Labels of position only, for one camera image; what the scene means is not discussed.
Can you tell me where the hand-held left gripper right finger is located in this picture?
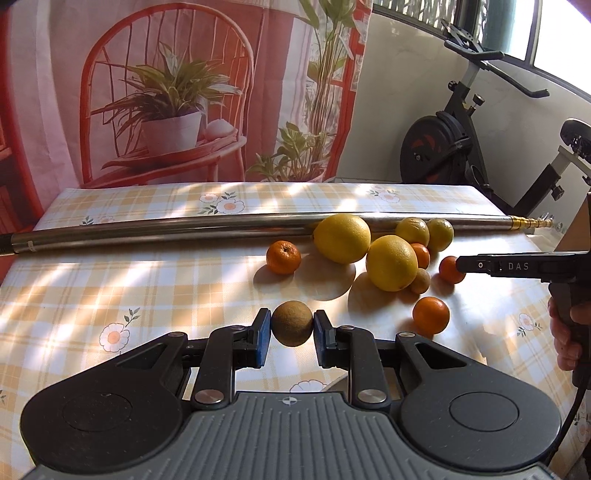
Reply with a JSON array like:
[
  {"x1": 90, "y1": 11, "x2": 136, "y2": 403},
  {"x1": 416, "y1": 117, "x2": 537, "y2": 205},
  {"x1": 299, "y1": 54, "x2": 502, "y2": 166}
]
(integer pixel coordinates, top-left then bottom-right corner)
[{"x1": 314, "y1": 311, "x2": 468, "y2": 410}]

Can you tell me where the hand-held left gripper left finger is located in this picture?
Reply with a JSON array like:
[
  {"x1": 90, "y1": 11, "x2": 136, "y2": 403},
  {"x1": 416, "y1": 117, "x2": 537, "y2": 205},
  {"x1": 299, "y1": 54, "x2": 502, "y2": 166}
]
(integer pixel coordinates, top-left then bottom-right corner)
[{"x1": 110, "y1": 308, "x2": 273, "y2": 412}]

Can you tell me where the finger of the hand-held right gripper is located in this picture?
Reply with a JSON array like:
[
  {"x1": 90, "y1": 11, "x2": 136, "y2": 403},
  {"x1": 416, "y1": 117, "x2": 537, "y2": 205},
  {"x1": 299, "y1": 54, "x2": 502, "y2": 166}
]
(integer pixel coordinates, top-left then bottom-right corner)
[{"x1": 455, "y1": 255, "x2": 492, "y2": 276}]

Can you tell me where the brown round fruit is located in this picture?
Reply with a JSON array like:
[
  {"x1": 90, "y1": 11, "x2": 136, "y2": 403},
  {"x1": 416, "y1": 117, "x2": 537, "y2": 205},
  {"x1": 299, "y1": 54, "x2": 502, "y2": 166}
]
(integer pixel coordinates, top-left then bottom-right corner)
[{"x1": 270, "y1": 300, "x2": 308, "y2": 347}]

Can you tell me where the large yellow citrus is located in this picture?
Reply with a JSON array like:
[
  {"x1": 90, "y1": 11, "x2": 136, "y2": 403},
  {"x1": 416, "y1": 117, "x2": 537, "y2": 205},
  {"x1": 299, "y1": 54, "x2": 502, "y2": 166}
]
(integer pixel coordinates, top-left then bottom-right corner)
[
  {"x1": 366, "y1": 235, "x2": 419, "y2": 292},
  {"x1": 313, "y1": 213, "x2": 372, "y2": 265}
]

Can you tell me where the person's right hand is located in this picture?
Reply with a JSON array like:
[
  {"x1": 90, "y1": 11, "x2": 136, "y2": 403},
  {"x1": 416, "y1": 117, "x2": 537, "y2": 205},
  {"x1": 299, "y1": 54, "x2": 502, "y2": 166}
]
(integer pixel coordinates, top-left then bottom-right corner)
[{"x1": 548, "y1": 298, "x2": 584, "y2": 371}]

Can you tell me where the small yellow-green citrus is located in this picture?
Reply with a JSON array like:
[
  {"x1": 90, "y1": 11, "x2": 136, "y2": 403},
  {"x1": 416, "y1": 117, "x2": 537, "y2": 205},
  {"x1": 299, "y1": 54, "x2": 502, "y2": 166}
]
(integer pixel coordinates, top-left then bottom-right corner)
[
  {"x1": 426, "y1": 218, "x2": 454, "y2": 253},
  {"x1": 395, "y1": 217, "x2": 430, "y2": 247}
]

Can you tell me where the brown board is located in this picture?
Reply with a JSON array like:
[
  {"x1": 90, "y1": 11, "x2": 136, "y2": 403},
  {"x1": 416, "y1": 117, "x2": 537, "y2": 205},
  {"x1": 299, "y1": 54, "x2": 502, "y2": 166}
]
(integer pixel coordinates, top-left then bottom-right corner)
[{"x1": 551, "y1": 191, "x2": 591, "y2": 254}]

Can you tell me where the small yellowish round fruit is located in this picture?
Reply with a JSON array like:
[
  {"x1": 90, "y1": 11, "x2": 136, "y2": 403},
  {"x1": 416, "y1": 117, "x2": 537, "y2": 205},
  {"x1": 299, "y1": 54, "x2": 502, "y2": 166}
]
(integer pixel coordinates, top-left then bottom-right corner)
[{"x1": 410, "y1": 268, "x2": 432, "y2": 295}]

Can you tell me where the black exercise bike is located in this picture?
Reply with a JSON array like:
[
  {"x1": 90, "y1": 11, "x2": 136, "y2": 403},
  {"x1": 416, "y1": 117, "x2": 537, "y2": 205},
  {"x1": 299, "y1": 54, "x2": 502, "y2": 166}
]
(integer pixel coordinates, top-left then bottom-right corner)
[{"x1": 399, "y1": 18, "x2": 591, "y2": 222}]

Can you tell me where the plaid floral tablecloth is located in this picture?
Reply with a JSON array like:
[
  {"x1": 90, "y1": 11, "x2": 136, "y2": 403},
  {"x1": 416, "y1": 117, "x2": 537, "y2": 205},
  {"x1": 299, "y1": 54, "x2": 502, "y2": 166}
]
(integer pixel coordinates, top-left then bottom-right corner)
[{"x1": 0, "y1": 181, "x2": 591, "y2": 462}]

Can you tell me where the long metal pole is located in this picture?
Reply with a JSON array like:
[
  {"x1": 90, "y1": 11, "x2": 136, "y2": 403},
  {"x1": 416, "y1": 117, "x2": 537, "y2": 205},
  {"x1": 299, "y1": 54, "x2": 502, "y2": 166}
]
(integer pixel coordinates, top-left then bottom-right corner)
[{"x1": 0, "y1": 210, "x2": 566, "y2": 257}]

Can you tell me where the window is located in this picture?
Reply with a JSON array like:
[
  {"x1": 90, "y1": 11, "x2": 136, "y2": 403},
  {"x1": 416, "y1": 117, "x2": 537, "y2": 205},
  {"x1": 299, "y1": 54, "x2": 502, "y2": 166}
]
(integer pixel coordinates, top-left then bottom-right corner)
[{"x1": 372, "y1": 0, "x2": 591, "y2": 100}]

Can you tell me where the printed curtain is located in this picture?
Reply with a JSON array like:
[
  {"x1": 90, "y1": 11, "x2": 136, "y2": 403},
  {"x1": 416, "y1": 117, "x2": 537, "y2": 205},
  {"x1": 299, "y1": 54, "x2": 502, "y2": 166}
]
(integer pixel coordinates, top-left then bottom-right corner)
[{"x1": 0, "y1": 0, "x2": 375, "y2": 232}]

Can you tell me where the black cable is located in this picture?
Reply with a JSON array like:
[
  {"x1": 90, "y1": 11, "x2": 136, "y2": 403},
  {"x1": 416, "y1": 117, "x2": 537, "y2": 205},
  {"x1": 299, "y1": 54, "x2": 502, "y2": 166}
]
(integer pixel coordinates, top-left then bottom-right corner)
[{"x1": 547, "y1": 385, "x2": 583, "y2": 467}]

